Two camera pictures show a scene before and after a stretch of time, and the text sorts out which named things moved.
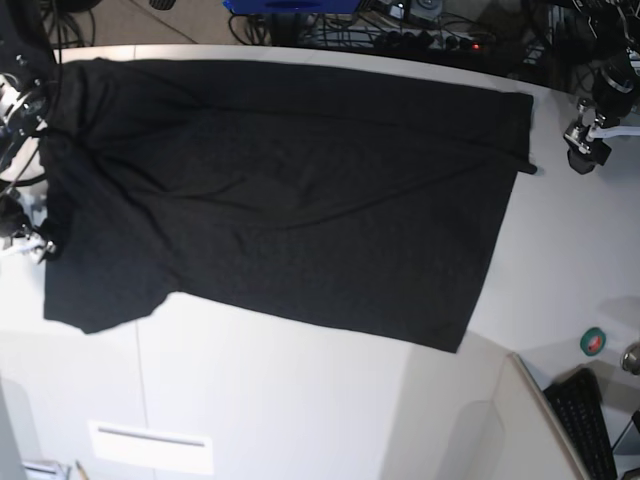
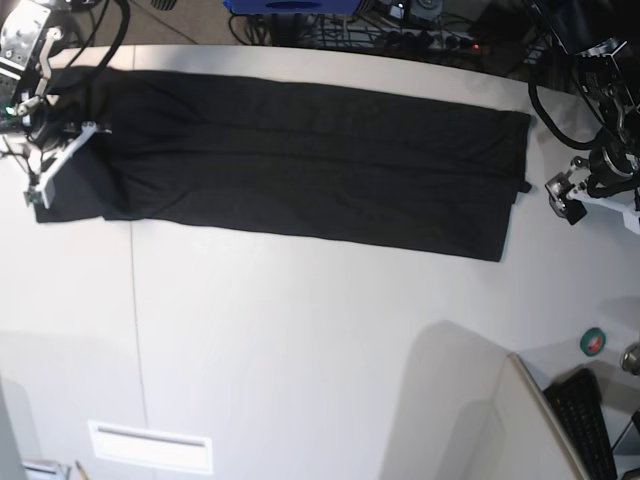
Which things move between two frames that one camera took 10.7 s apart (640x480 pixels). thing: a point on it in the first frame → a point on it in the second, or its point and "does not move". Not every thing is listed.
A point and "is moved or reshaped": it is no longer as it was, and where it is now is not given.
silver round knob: [630, 359] does not move
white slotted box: [152, 447] does not move
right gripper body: [584, 139] → [612, 169]
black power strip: [425, 41] does not move
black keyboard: [578, 400] does not move
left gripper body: [15, 219] → [50, 128]
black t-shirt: [369, 205] is moved or reshaped
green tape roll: [592, 341] does not move
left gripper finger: [37, 250] → [46, 183]
